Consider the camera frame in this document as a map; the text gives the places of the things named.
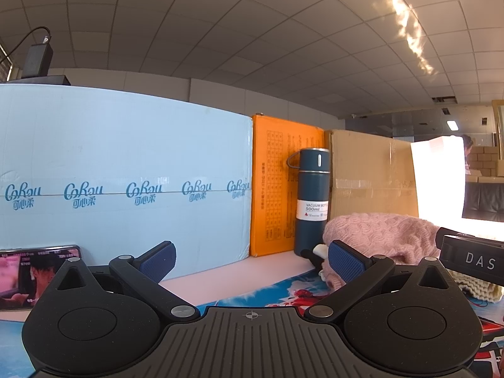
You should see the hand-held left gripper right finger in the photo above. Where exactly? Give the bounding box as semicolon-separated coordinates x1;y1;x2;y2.
303;239;462;322

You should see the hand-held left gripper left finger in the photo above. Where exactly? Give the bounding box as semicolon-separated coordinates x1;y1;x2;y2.
41;240;201;322

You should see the cream knitted garment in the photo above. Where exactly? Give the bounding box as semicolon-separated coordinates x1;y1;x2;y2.
447;270;504;304

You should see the black and white plush toy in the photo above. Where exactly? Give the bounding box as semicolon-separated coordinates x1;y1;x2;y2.
300;244;329;274

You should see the pink knitted sweater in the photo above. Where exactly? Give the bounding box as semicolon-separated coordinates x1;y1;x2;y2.
318;212;444;290

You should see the black chair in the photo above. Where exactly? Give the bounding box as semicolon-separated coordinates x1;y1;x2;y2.
462;182;504;222

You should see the dark blue vacuum bottle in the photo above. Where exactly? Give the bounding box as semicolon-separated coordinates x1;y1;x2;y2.
286;147;331;258

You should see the printed anime desk mat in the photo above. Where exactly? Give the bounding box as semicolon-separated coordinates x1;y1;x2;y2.
0;266;504;378

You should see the white paper bag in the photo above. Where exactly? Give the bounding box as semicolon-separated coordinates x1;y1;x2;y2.
410;135;466;221

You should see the brown cardboard box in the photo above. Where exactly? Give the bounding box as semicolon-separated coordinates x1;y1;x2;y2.
324;129;420;225

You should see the large light blue carton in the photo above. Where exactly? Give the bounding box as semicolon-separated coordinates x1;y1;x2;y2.
0;83;255;278

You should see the stack of cardboard boxes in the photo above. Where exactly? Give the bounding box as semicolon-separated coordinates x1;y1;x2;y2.
467;146;504;184

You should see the orange cardboard box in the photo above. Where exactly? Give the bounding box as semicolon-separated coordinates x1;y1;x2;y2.
249;113;325;258

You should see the smartphone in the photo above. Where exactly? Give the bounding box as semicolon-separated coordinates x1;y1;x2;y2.
0;245;83;311

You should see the black power adapter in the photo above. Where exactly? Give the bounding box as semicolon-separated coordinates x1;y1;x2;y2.
21;35;54;79

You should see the black adapter cable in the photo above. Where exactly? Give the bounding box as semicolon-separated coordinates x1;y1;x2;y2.
0;26;53;64

